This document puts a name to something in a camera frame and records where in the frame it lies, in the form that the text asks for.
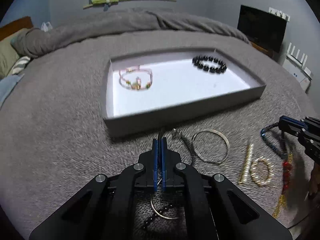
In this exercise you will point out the wooden headboard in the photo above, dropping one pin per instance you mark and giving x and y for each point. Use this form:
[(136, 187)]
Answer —
[(16, 25)]

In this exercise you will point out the light blue cloth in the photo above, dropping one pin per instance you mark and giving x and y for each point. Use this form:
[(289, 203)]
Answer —
[(7, 85)]

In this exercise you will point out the grey white jewelry tray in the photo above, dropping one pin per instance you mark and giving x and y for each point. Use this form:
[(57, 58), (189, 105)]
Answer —
[(143, 91)]

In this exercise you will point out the gold pearl hair pin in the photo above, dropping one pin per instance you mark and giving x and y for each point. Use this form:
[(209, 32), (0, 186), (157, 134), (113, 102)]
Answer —
[(246, 167)]

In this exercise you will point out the wooden window shelf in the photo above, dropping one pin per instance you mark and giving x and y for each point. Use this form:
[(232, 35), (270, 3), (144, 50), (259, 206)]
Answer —
[(91, 5)]

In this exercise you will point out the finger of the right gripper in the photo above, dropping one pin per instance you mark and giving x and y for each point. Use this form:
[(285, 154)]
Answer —
[(291, 126), (311, 123)]

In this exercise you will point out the pearl circle hair clip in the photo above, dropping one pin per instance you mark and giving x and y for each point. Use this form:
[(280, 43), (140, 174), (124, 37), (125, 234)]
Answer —
[(262, 171)]

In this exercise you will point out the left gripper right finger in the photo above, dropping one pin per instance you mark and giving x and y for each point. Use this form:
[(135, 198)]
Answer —
[(214, 207)]

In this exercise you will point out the grey bed blanket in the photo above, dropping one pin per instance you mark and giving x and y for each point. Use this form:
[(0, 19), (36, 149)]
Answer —
[(54, 140)]

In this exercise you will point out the white cardboard box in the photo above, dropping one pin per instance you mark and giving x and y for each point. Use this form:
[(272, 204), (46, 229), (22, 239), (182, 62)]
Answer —
[(303, 79)]

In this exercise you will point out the white wall hook rack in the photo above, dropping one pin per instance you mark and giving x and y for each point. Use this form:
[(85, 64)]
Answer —
[(279, 14)]

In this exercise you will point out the thin silver ring bangle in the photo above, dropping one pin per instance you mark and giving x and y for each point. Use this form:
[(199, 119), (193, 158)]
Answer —
[(161, 207)]

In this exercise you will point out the olive green pillow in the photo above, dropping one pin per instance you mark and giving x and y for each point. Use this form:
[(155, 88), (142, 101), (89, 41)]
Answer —
[(8, 54)]

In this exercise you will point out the black television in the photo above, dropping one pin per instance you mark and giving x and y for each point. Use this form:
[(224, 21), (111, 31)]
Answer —
[(262, 28)]

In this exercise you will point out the grey duvet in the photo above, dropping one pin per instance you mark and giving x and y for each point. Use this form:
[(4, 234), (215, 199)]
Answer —
[(35, 43)]

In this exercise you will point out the striped grey pillow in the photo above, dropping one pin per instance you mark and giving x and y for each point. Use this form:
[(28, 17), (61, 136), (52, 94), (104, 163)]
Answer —
[(19, 65)]

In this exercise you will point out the wooden tv stand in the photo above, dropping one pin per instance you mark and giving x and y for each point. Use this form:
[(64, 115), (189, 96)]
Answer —
[(265, 51)]

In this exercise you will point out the white wifi router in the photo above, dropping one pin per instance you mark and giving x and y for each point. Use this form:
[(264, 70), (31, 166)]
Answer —
[(294, 55)]

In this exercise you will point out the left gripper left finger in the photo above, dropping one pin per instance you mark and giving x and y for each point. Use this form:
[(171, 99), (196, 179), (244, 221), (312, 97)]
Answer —
[(103, 208)]

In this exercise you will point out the white plastic bag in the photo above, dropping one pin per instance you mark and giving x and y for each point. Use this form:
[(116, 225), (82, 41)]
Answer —
[(46, 26)]

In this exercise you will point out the red bead gold tassel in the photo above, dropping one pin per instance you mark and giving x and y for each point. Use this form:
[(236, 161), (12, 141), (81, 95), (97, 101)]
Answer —
[(287, 168)]

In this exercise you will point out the right hand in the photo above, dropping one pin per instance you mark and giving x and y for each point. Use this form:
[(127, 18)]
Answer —
[(314, 182)]

